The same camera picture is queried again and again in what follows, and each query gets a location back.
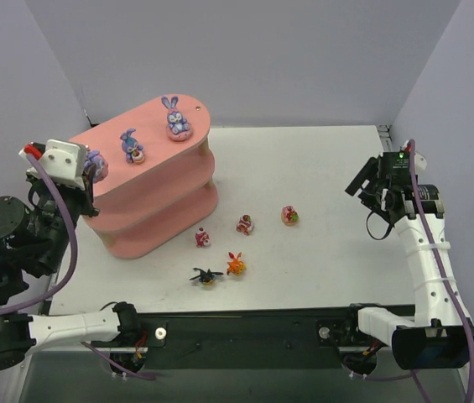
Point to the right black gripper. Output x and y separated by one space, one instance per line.
371 179

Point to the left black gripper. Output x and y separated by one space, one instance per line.
84 198

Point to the small purple bunny with cake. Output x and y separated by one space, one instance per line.
131 147

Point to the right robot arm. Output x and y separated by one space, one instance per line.
435 338

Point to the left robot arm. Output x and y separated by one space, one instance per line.
22 334

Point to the pink three-tier wooden shelf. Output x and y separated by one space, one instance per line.
145 205

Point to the purple bunny toy on donut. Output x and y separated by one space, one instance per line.
178 128

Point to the pink bear with strawberry hat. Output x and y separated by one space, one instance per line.
202 238

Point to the strawberry cake slice toy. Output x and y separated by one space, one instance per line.
245 225

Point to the black winged toy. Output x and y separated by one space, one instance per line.
205 277

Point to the orange bunny toy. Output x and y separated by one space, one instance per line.
235 266

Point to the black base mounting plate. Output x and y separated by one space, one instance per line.
282 339

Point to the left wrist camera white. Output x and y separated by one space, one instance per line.
62 161

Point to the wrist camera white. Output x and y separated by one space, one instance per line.
62 161
420 162

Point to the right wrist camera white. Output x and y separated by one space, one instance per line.
420 162

